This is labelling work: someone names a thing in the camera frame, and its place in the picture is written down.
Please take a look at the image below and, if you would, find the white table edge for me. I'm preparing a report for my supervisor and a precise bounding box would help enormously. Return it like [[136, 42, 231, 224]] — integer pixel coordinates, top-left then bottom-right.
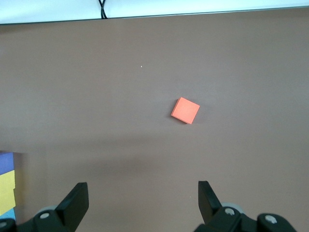
[[0, 0, 309, 25]]

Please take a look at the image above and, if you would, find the orange foam block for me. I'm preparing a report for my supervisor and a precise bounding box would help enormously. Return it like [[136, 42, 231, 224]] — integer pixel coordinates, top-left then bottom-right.
[[170, 97, 201, 126]]

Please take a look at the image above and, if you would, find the black cable loop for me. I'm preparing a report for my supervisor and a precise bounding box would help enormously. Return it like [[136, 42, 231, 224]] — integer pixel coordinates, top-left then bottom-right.
[[98, 0, 109, 20]]

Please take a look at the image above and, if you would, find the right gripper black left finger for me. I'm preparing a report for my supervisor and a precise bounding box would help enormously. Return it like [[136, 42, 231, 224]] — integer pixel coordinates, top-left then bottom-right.
[[0, 182, 89, 232]]

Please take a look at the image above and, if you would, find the brown table mat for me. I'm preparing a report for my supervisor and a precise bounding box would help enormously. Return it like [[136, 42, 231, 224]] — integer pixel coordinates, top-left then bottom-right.
[[0, 8, 309, 232]]

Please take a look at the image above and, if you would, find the light blue foam block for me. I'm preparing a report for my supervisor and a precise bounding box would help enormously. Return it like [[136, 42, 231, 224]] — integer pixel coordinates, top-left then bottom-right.
[[0, 207, 16, 221]]

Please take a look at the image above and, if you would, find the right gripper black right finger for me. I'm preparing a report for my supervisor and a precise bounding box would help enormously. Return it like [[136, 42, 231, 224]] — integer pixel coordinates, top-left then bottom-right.
[[194, 180, 299, 232]]

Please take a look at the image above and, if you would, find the purple foam block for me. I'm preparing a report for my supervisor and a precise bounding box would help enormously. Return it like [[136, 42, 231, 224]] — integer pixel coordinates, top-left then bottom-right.
[[0, 150, 15, 175]]

